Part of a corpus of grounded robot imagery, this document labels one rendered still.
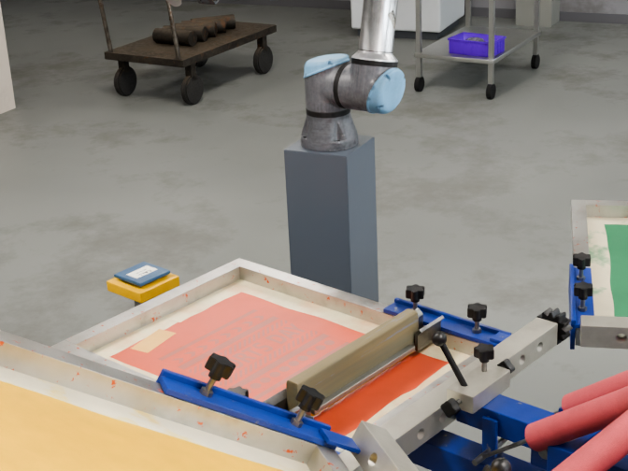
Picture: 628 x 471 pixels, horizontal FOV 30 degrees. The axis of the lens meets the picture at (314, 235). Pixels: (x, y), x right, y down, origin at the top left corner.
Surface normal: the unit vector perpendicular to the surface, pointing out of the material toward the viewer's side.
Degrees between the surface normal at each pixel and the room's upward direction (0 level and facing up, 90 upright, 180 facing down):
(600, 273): 0
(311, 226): 90
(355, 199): 90
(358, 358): 90
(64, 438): 32
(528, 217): 0
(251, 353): 0
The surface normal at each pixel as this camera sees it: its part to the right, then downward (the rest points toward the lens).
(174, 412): 0.33, 0.34
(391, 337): 0.76, 0.22
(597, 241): -0.04, -0.92
